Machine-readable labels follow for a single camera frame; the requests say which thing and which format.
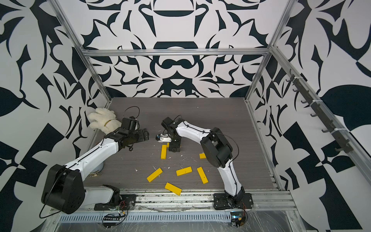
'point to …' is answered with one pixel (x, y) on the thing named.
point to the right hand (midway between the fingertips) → (174, 139)
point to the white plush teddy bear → (105, 120)
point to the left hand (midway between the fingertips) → (141, 132)
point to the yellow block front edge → (173, 188)
